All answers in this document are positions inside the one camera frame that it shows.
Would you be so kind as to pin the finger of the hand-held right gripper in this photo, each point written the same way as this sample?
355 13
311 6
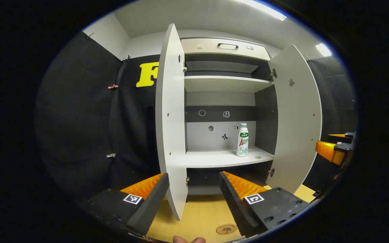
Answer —
326 150
349 135

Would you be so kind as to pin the grey cabinet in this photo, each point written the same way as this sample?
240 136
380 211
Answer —
221 158

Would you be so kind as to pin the black binder clip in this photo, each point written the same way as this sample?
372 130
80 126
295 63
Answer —
127 58
89 35

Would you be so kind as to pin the silver clip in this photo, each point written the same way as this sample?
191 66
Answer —
111 155

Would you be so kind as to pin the grey cabinet door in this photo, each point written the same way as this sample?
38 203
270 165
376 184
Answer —
297 118
171 118

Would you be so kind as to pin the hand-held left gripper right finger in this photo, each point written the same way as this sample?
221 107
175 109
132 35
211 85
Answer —
235 206

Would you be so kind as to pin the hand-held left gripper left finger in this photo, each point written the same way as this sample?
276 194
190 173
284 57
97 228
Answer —
150 206

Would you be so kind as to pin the red clip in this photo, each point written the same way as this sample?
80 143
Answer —
112 86

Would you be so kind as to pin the round wooden coaster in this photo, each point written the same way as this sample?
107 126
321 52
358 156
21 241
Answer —
226 229

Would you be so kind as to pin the white bottle with green label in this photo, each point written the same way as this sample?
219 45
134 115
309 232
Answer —
242 141

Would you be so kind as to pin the black backdrop cloth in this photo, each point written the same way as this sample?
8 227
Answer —
79 118
333 94

